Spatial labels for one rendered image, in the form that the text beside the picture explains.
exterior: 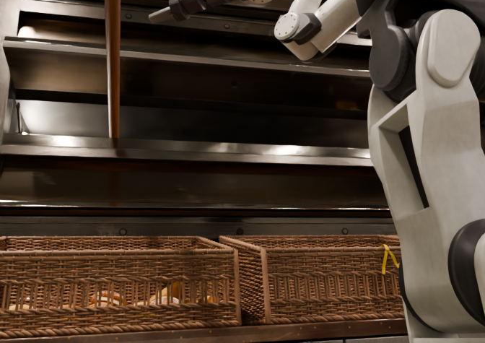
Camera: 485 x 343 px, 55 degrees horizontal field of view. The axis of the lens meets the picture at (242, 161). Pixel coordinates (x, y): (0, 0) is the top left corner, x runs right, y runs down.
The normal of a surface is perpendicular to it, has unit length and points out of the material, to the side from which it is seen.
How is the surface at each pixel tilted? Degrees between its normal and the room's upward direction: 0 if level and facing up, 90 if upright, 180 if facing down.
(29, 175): 70
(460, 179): 90
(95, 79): 171
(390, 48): 90
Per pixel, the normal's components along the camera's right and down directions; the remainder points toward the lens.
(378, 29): -0.97, -0.04
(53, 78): 0.09, 0.87
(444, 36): 0.25, -0.35
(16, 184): 0.20, -0.65
